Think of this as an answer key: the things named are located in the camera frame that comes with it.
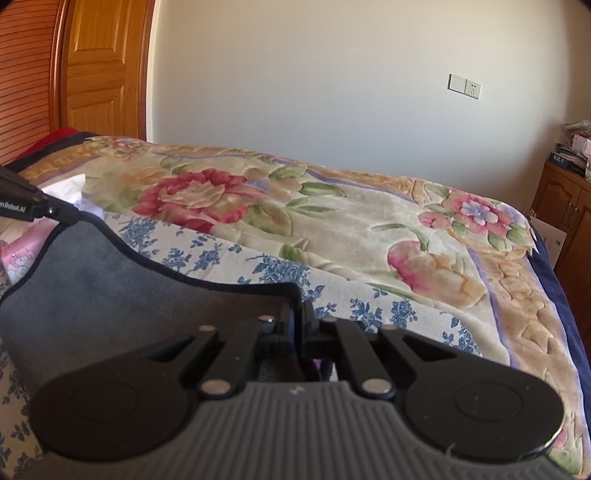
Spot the louvered wooden wardrobe door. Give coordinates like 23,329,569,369
0,0,62,166

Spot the floral plush blanket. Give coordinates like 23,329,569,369
18,136,583,476

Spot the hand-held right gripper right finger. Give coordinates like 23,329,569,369
302,301,459,400

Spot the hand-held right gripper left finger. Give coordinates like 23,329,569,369
139,295,304,398

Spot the white cloth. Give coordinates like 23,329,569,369
41,174,108,219

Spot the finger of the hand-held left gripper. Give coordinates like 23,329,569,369
33,190,80,226

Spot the stack of books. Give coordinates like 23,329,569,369
549,143,591,180

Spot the blue floral bed sheet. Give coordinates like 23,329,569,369
0,216,485,480

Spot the pink printed cloth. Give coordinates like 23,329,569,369
0,220,57,283

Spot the white cardboard box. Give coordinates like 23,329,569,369
528,214,568,271

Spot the dark blue blanket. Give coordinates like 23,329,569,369
525,225,591,394

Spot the red cloth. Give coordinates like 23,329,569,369
27,128,80,154

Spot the wooden cabinet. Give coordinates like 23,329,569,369
530,159,591,315

